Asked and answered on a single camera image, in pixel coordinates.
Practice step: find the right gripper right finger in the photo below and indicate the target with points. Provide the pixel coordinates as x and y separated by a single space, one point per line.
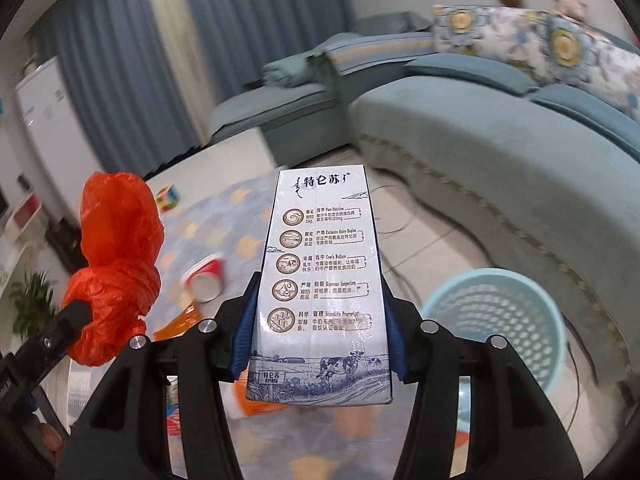
515 432

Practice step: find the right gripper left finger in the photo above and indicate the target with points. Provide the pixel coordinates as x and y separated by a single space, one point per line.
122 433

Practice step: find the colourful snack packet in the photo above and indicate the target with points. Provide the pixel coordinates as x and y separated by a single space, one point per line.
172 407

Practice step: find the red white paper cup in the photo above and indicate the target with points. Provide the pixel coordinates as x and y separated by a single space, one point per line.
205 280

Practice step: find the orange plastic bag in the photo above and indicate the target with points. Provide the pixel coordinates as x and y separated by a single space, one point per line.
121 237

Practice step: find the white blue milk carton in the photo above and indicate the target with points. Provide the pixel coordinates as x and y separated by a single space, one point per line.
320 331

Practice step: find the orange white cylinder container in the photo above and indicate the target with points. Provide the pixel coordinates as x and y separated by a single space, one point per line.
237 405

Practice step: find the orange snack wrapper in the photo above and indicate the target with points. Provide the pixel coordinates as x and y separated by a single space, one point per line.
187 318

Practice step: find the light blue plastic basket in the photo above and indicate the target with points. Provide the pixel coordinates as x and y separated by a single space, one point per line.
482 303

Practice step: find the green potted plant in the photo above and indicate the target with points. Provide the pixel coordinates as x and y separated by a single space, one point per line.
32 299

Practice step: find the scale pattern table cloth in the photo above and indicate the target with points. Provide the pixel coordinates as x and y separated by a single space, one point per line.
317 325

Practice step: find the multicolour puzzle cube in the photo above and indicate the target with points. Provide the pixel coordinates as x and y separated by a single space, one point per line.
167 198

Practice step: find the teal fabric sofa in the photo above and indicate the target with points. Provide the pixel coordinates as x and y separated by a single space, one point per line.
544 176

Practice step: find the white refrigerator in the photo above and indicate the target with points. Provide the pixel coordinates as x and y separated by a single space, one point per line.
56 134

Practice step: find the floral pillow middle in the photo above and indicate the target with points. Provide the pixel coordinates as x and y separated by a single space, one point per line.
582 58

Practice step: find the floral pillow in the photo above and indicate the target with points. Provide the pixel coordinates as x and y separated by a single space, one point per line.
507 35
582 58

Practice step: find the blue curtain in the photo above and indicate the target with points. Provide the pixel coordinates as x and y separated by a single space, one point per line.
145 75

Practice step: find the floral pillow left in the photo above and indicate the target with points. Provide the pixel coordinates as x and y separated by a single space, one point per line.
507 35

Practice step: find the folded teal blanket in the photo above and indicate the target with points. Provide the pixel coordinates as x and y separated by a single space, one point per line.
290 72

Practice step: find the pink pig plush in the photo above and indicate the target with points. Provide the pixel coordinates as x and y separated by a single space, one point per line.
575 9

